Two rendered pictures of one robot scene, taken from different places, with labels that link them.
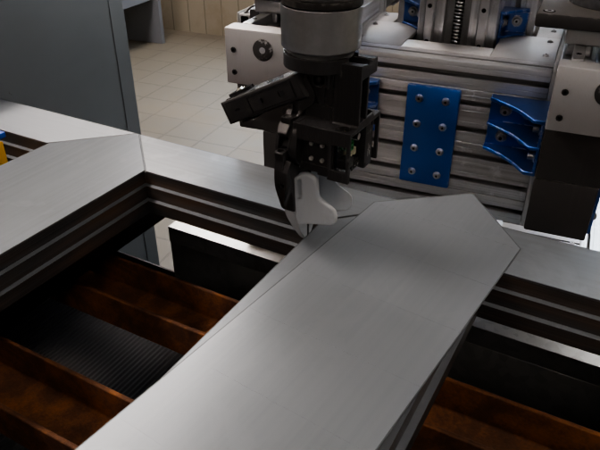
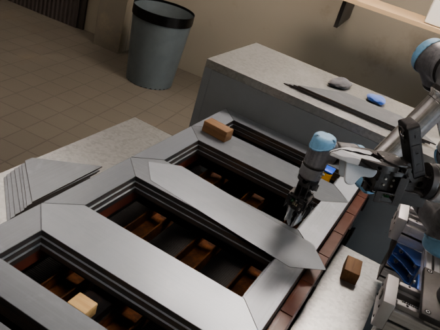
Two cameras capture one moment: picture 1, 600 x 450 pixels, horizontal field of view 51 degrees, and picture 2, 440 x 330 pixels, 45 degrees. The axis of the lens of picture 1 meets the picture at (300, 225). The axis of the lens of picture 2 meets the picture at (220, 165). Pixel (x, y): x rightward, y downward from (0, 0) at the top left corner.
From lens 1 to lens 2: 162 cm
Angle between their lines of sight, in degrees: 69
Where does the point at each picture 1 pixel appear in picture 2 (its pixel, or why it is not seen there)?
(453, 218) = (306, 258)
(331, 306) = (254, 221)
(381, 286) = (264, 232)
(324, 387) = (224, 213)
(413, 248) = (285, 243)
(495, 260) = (281, 258)
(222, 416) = (216, 198)
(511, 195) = not seen: outside the picture
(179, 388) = (223, 194)
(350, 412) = (217, 215)
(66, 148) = (331, 187)
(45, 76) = not seen: hidden behind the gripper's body
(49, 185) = not seen: hidden behind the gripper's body
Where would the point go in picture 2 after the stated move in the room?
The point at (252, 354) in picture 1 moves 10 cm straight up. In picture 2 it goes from (234, 205) to (243, 181)
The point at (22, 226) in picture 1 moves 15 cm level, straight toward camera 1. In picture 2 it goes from (282, 178) to (251, 180)
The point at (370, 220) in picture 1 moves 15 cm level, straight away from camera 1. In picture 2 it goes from (300, 239) to (342, 252)
